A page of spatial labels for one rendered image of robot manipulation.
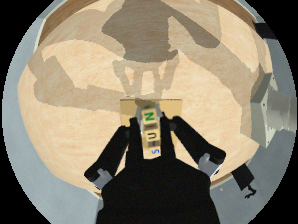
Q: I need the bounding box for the tan flat square mat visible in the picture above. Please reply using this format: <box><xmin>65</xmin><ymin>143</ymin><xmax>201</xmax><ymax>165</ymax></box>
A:
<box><xmin>120</xmin><ymin>100</ymin><xmax>183</xmax><ymax>150</ymax></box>

